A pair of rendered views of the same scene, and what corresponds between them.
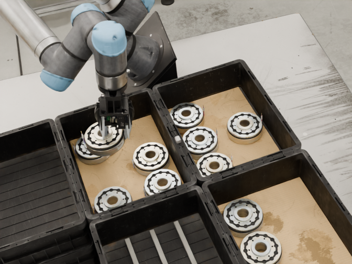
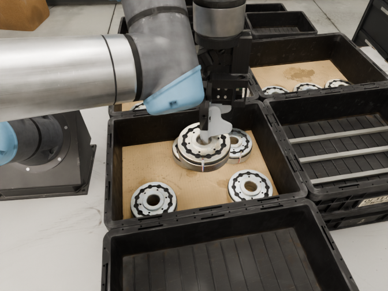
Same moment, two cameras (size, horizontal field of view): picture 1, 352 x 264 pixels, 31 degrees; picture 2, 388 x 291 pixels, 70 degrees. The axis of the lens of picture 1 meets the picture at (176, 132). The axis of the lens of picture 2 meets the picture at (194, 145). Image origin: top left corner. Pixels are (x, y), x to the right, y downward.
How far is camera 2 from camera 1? 1.50 m
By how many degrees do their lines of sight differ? 54
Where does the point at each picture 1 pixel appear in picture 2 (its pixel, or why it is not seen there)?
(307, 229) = (283, 75)
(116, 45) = not seen: outside the picture
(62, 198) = (223, 253)
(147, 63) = (54, 125)
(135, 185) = (219, 171)
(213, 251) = (303, 125)
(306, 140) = not seen: hidden behind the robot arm
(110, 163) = (180, 191)
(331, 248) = (299, 68)
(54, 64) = (181, 51)
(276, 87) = not seen: hidden behind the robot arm
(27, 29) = (47, 56)
